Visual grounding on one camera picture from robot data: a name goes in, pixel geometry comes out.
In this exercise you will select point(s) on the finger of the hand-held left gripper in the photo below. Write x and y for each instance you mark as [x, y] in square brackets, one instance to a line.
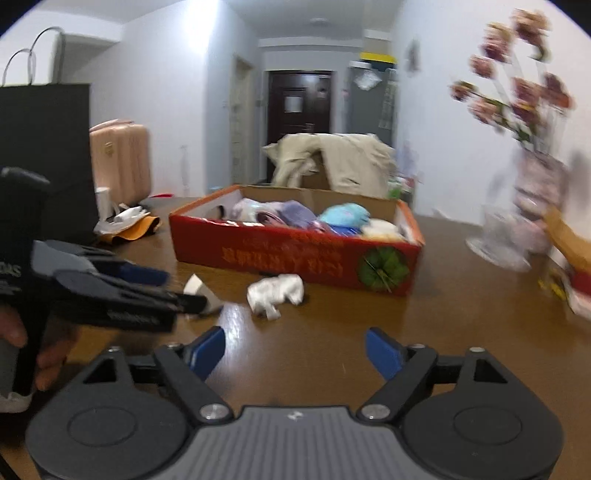
[138, 314]
[143, 275]

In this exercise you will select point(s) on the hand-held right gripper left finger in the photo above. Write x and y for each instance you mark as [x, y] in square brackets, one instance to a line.
[210, 348]

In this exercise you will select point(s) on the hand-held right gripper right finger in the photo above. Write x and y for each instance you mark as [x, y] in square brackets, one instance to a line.
[383, 350]

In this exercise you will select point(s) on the white paper piece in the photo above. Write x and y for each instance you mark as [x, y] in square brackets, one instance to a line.
[201, 287]

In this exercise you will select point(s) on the white soft cloth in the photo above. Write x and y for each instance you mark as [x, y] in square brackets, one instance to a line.
[277, 293]

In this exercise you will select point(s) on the yellow and white plush toy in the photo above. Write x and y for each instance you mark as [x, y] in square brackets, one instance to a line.
[383, 229]

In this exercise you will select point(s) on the red cardboard box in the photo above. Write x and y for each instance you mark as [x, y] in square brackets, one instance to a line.
[286, 254]

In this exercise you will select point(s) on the light blue plush toy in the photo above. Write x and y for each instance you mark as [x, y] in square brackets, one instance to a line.
[344, 216]

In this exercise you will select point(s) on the person's left hand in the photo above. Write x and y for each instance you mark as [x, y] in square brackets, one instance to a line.
[51, 364]

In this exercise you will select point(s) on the orange leather cloth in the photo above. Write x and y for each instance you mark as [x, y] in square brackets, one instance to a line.
[138, 230]

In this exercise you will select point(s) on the white crumpled tissue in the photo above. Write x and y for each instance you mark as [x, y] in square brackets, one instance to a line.
[122, 217]

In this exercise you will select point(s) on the white cup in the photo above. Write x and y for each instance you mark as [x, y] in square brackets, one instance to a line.
[104, 203]

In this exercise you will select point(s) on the pink hard suitcase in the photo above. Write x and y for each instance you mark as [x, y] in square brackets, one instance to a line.
[122, 161]

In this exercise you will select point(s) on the black paper shopping bag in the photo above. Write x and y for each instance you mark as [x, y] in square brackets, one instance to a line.
[46, 138]

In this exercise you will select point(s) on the clear plastic cup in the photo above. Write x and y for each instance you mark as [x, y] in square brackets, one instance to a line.
[501, 240]

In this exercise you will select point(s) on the pale interior door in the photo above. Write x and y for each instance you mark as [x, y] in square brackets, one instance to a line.
[241, 129]

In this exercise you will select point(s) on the yellow dried flower sprig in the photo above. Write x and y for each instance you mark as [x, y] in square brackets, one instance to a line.
[552, 282]

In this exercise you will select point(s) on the beige coat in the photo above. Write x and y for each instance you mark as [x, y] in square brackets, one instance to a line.
[351, 161]

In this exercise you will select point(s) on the white and red small box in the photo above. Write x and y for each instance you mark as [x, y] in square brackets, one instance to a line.
[581, 307]

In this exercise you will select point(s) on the dark brown entrance door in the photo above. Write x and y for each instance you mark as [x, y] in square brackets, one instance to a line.
[295, 138]

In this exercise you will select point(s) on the pink speckled vase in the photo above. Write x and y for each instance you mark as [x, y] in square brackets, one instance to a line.
[540, 194]

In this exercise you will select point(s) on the grey refrigerator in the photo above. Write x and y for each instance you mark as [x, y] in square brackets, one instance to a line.
[364, 110]

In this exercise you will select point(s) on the white plastic bag on refrigerator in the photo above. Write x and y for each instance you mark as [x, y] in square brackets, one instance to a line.
[367, 81]

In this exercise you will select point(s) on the yellow box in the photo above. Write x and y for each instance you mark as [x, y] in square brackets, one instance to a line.
[378, 57]

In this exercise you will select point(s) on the dried pink roses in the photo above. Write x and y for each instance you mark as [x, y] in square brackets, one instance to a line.
[526, 92]

